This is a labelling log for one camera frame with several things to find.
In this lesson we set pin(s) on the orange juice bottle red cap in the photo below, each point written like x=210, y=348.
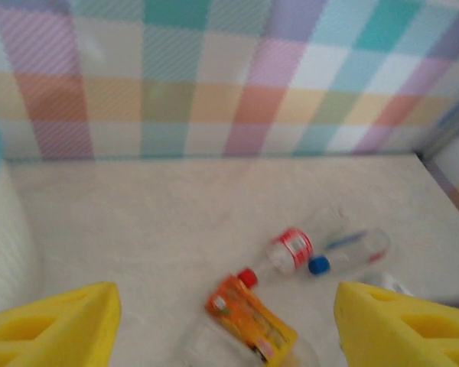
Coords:
x=245, y=321

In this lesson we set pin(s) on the clear bottle red white label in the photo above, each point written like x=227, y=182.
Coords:
x=294, y=244

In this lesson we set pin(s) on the aluminium side rail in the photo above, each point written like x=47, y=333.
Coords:
x=443, y=183

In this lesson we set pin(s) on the clear bottle blue cap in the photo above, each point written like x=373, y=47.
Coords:
x=352, y=250

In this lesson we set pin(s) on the cream white plastic bin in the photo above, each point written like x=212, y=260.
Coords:
x=4, y=248

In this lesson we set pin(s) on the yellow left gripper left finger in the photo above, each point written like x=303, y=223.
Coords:
x=61, y=329

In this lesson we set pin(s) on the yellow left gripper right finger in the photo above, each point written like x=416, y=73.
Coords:
x=398, y=332

